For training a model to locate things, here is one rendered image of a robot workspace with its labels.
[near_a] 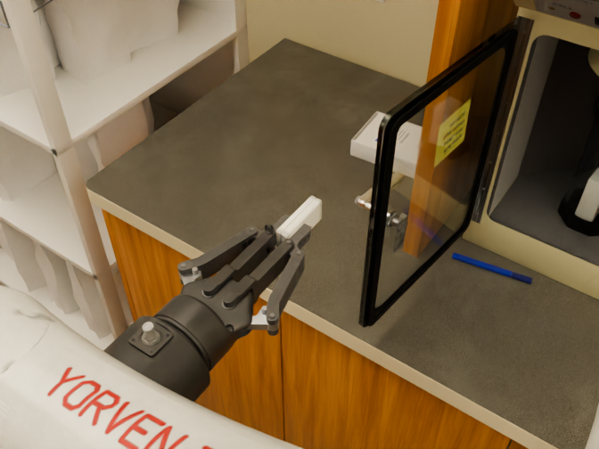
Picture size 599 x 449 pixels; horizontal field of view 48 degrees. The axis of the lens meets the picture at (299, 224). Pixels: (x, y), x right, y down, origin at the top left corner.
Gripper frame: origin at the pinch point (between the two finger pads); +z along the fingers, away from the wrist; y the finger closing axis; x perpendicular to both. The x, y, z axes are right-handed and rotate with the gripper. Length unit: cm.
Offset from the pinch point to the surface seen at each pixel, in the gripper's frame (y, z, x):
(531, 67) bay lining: -9.6, 45.1, -0.7
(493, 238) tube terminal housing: -11, 44, 33
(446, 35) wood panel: 0.1, 34.9, -7.4
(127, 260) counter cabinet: 59, 17, 59
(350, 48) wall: 45, 87, 34
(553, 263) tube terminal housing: -22, 44, 33
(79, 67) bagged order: 93, 42, 33
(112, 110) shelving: 79, 38, 38
